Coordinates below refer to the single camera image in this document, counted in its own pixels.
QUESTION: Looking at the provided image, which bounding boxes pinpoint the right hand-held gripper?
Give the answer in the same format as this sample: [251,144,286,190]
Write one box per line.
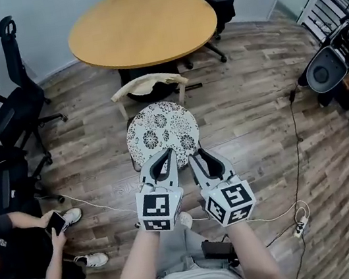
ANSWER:
[186,140,260,232]

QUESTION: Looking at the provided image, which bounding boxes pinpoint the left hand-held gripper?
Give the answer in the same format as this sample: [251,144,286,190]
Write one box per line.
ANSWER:
[126,147,191,238]

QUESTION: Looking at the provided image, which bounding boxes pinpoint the light wooden chair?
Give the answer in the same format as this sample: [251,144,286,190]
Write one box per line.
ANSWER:
[107,65,207,182]

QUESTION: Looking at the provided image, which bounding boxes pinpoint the person's left forearm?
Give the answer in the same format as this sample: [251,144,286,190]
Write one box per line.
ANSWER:
[90,226,170,279]

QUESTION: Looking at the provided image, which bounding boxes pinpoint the person's right forearm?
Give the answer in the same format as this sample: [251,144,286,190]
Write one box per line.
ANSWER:
[225,215,292,279]

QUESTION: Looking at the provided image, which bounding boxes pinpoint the person's white shoe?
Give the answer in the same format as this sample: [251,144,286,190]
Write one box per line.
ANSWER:
[177,210,195,232]

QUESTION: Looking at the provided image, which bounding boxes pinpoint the black waist box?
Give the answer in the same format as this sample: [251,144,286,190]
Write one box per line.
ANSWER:
[201,235,240,273]

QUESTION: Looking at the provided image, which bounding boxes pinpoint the person's grey trousers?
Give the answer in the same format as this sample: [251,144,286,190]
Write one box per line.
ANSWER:
[147,218,242,279]

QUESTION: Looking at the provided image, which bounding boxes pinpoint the white power strip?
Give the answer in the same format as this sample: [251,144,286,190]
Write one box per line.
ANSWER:
[290,215,311,238]

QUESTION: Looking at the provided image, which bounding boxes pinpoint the round wooden table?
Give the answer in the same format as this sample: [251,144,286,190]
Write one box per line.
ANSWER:
[61,0,231,114]

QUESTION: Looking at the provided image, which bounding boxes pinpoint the black metal railing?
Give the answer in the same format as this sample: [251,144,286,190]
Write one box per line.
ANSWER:
[298,0,349,46]

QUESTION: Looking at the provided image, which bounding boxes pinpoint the white extension cable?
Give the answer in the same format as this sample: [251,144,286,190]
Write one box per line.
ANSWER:
[34,150,311,271]

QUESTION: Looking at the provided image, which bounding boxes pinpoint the thin black cable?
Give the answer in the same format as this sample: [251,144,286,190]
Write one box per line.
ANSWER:
[262,223,298,249]

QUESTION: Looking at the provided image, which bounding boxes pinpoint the black power adapter cable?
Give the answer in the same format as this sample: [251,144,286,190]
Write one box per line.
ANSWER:
[273,86,321,222]
[284,232,315,279]

